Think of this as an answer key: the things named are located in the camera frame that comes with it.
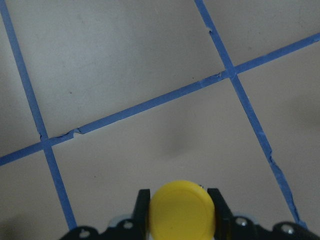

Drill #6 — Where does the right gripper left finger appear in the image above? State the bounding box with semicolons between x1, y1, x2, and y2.
61;189;151;240

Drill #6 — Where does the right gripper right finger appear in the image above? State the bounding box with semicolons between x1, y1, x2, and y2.
207;188;320;240

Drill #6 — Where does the yellow push button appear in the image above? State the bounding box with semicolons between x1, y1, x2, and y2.
148;180;216;240

